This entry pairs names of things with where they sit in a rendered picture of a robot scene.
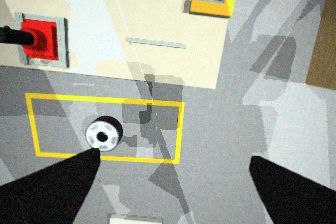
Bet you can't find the yellow rectangular outline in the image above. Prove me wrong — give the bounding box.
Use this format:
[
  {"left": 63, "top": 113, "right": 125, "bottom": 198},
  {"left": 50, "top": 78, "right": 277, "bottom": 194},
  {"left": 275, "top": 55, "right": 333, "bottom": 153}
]
[{"left": 25, "top": 93, "right": 184, "bottom": 164}]

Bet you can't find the black tyre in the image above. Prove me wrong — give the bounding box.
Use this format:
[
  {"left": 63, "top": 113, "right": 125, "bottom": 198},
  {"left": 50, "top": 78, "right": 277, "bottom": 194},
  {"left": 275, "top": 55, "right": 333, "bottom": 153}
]
[{"left": 85, "top": 116, "right": 123, "bottom": 152}]

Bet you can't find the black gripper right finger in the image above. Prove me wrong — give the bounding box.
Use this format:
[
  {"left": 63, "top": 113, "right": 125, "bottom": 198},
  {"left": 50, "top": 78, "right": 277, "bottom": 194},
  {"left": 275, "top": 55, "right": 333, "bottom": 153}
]
[{"left": 249, "top": 156, "right": 336, "bottom": 224}]

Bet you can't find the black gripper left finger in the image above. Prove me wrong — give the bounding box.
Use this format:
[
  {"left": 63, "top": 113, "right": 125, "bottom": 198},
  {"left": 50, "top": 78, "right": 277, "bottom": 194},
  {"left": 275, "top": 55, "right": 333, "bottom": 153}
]
[{"left": 0, "top": 148, "right": 101, "bottom": 224}]

